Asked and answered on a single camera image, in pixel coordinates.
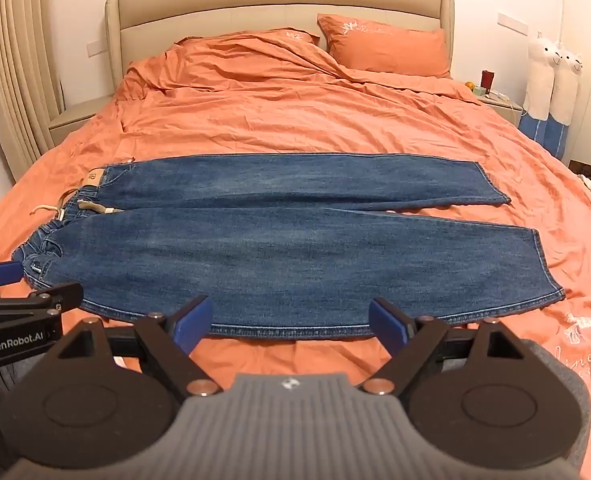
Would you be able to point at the white alpaca plush toy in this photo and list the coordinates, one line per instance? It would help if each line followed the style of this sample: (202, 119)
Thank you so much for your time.
(566, 95)
(539, 80)

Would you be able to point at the beige upholstered headboard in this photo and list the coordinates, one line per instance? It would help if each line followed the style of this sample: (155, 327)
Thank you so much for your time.
(275, 5)

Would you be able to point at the orange duvet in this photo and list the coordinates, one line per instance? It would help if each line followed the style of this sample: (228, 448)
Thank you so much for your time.
(300, 110)

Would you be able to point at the person's grey clothing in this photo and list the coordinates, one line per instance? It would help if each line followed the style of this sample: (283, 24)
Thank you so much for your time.
(565, 375)

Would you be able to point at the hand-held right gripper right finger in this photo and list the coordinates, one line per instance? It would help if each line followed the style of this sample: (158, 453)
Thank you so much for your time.
(386, 320)

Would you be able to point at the orange embroidered pillow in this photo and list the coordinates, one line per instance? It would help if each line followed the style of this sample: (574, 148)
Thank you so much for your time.
(290, 37)
(390, 47)

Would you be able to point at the beige nightstand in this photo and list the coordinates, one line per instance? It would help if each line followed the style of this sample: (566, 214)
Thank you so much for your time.
(500, 106)
(77, 112)

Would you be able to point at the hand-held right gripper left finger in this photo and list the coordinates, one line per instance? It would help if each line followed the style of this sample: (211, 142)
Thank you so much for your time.
(199, 323)

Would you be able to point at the white wall switch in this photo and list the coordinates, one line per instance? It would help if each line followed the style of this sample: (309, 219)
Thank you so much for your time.
(513, 21)

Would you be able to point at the beige curtain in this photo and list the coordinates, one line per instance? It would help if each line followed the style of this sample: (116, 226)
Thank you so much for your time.
(22, 70)

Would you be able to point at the pale green box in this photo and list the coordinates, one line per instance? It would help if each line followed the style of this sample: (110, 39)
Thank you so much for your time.
(478, 91)

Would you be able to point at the blue denim pants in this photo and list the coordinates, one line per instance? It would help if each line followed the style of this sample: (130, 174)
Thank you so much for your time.
(295, 255)

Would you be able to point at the white wall socket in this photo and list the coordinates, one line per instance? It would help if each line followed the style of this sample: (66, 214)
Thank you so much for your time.
(95, 49)

